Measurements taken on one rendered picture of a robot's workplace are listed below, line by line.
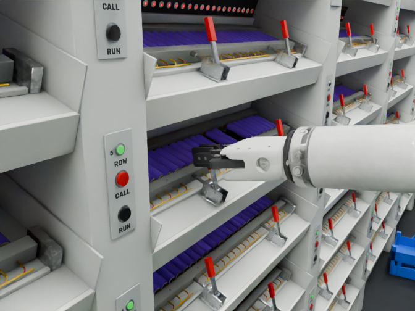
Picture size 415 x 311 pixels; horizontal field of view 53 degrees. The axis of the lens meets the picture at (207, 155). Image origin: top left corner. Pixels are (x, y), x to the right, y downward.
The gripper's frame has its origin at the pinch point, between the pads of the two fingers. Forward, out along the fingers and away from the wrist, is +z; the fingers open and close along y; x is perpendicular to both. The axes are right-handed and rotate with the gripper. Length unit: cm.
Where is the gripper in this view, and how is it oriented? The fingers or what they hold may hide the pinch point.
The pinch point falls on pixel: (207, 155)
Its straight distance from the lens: 68.0
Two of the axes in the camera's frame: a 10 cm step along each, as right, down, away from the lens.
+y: 5.6, -2.4, 7.9
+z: -8.2, -0.1, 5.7
